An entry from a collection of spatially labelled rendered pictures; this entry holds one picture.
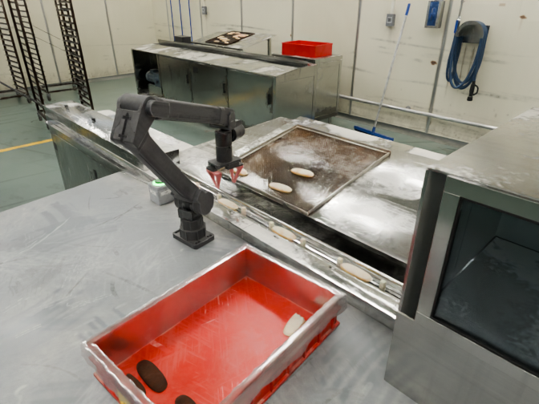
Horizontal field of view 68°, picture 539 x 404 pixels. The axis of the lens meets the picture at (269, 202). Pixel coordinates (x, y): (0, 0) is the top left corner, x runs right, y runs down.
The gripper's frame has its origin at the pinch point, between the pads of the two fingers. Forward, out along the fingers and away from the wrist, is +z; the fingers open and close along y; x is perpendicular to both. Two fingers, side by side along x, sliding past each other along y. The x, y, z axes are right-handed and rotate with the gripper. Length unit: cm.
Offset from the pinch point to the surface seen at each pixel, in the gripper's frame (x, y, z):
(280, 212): -14.5, 13.5, 11.0
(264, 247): -29.7, -8.8, 8.7
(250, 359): -57, -39, 11
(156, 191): 21.2, -16.5, 5.2
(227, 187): 15.6, 12.5, 11.1
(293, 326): -58, -26, 9
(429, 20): 108, 353, -35
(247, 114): 225, 203, 59
